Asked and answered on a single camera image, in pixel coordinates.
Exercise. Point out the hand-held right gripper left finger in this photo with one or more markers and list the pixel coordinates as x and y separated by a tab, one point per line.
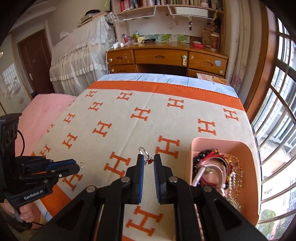
140	180

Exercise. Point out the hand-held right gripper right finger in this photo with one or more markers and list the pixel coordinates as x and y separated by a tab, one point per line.
156	180

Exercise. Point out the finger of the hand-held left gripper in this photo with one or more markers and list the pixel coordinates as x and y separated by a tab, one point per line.
69	171
61	164

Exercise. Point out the silver brooch with red charm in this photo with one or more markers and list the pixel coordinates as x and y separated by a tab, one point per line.
150	160

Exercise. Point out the pink plastic tray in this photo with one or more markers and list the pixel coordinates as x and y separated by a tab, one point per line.
219	144

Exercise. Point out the person's left hand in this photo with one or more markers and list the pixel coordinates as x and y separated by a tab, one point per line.
27	214

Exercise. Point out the orange and beige patterned blanket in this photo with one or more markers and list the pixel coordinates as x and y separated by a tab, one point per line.
138	97

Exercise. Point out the beige sliding wardrobe door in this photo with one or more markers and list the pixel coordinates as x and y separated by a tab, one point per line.
11	81

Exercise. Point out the light blue printed bedsheet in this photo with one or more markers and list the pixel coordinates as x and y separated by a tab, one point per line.
161	78

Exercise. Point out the brown wooden door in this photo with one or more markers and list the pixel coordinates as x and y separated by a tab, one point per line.
34	62

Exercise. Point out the white lace covered piano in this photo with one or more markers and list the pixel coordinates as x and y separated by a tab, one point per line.
78	58

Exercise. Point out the colourful magazine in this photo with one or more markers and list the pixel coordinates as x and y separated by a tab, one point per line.
215	79

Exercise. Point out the mint green drawer hanger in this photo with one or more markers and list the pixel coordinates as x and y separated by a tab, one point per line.
184	60

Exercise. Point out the wooden desk with drawers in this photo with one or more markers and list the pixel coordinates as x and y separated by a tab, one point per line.
161	56

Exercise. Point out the white charger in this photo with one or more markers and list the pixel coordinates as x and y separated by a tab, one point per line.
118	45

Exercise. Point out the blue sticker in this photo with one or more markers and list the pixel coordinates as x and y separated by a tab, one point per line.
217	63

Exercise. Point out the window with metal bars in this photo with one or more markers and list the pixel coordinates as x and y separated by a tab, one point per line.
277	115

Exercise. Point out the black flashlight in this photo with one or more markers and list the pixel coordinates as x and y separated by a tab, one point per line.
149	40

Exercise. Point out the small pink bottles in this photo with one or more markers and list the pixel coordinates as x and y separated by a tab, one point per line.
127	39

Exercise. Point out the red flat box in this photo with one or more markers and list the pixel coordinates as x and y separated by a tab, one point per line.
198	45

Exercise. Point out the yellow toy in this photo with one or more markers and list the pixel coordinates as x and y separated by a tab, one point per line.
140	38

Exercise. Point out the green leaf picture strip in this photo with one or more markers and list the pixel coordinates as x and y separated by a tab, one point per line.
166	38

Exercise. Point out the stack of books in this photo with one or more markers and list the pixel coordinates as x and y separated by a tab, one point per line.
84	20

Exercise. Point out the red patterned jar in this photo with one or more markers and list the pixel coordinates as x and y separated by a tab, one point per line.
214	41

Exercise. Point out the black hat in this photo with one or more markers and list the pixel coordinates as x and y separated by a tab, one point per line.
91	12

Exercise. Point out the pale floral curtain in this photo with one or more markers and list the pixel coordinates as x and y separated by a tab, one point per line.
235	46

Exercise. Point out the hanging keys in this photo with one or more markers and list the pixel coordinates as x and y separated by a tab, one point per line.
190	25

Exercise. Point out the light wooden bookshelf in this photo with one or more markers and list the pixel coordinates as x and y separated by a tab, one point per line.
138	9

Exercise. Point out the row of books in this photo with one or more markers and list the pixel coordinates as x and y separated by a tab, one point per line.
129	4

